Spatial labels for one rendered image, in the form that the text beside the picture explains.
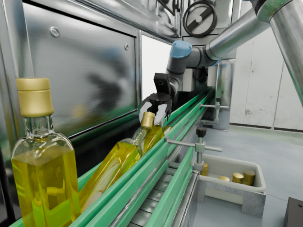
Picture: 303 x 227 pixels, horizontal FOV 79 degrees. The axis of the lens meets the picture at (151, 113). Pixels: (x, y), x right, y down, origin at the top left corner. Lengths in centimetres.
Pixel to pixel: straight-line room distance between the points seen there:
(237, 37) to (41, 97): 57
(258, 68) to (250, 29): 349
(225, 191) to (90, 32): 60
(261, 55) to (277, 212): 359
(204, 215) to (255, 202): 15
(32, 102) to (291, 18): 40
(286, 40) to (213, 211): 49
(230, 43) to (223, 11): 74
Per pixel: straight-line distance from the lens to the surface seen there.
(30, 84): 25
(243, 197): 66
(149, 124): 52
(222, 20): 140
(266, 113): 424
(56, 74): 45
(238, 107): 417
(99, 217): 31
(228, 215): 66
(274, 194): 81
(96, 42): 55
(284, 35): 41
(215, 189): 65
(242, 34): 66
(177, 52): 70
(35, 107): 25
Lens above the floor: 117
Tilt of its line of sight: 13 degrees down
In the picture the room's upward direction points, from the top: straight up
